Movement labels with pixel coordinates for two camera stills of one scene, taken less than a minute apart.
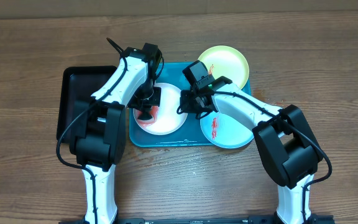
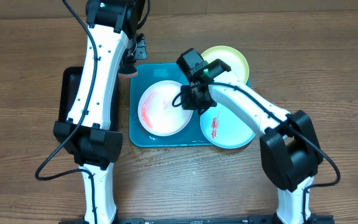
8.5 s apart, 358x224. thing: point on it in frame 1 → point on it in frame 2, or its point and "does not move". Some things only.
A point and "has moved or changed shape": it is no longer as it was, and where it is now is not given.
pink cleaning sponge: (154, 111) has moved or changed shape
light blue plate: (226, 130) does not move
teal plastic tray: (190, 135) does not move
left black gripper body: (148, 96) → (138, 53)
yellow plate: (226, 61) does not move
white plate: (168, 121) does not move
